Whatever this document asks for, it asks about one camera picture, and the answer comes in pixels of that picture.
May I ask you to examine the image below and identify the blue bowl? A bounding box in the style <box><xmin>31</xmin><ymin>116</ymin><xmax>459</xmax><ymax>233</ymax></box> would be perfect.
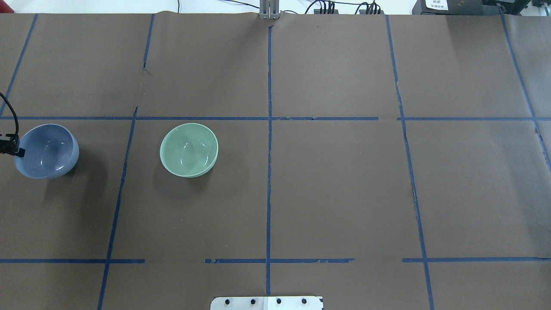
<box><xmin>14</xmin><ymin>124</ymin><xmax>80</xmax><ymax>179</ymax></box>

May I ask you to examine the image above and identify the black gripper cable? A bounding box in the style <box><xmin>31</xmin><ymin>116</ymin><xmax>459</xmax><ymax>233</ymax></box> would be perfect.
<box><xmin>0</xmin><ymin>92</ymin><xmax>20</xmax><ymax>143</ymax></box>

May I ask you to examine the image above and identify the aluminium frame post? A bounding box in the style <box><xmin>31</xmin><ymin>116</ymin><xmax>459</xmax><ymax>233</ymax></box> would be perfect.
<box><xmin>259</xmin><ymin>0</ymin><xmax>281</xmax><ymax>20</ymax></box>

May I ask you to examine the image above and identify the metal base plate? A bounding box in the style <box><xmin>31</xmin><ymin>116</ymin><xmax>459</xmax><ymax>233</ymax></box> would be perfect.
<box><xmin>210</xmin><ymin>296</ymin><xmax>324</xmax><ymax>310</ymax></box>

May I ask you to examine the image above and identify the green bowl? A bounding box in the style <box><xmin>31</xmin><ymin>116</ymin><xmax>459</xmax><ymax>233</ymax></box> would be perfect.
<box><xmin>159</xmin><ymin>122</ymin><xmax>219</xmax><ymax>178</ymax></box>

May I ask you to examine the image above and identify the black computer box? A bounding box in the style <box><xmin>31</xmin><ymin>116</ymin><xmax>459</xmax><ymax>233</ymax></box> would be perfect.
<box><xmin>412</xmin><ymin>0</ymin><xmax>501</xmax><ymax>16</ymax></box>

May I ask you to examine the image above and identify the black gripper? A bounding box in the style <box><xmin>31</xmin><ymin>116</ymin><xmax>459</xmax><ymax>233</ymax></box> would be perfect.
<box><xmin>0</xmin><ymin>135</ymin><xmax>25</xmax><ymax>157</ymax></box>

